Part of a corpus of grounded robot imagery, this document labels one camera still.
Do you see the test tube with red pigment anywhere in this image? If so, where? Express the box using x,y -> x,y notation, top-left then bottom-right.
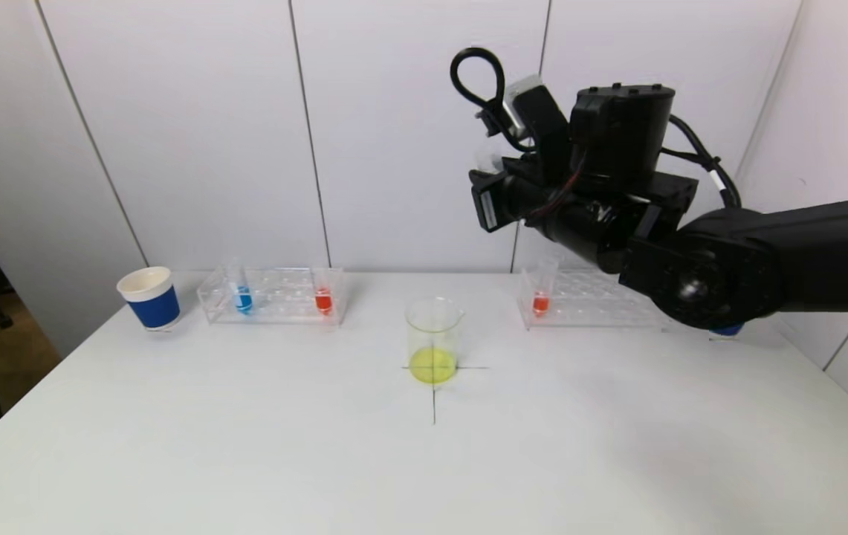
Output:
532,258 -> 558,319
312,260 -> 335,317

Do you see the clear acrylic test tube rack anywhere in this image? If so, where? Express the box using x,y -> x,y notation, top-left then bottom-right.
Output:
517,267 -> 668,332
198,267 -> 349,328

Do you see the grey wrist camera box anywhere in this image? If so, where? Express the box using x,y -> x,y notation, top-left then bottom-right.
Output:
502,74 -> 569,149

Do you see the test tube with yellow pigment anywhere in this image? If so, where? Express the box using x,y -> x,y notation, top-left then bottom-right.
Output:
474,141 -> 508,179

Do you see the black wrist motor cable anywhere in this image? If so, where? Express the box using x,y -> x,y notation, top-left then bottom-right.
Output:
663,113 -> 742,210

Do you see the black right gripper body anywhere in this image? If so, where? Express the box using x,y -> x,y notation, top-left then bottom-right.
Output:
468,156 -> 592,241

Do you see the test tube with blue pigment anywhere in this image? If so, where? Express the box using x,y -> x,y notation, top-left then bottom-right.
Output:
227,258 -> 256,317

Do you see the clear glass beaker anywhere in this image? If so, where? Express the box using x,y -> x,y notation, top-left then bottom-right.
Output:
404,296 -> 465,386

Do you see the black looped camera cable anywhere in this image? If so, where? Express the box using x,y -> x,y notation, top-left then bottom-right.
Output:
450,47 -> 508,138

